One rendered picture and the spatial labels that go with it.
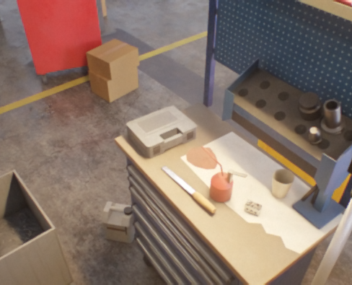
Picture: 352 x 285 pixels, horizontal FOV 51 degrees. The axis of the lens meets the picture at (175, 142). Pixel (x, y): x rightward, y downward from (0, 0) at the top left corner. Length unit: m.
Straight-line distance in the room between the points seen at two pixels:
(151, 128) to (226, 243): 0.62
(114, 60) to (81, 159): 0.98
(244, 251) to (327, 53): 0.71
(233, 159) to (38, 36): 2.63
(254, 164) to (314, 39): 0.57
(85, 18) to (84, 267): 2.32
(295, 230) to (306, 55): 0.61
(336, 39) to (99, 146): 2.27
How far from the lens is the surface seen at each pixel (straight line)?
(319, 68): 1.36
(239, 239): 1.35
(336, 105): 1.24
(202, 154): 1.57
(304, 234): 1.41
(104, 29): 5.03
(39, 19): 3.75
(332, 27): 1.30
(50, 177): 2.99
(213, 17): 1.67
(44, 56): 3.90
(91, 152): 3.11
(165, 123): 1.67
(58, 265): 2.16
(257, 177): 1.55
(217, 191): 1.40
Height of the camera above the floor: 2.05
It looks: 41 degrees down
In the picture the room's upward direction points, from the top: straight up
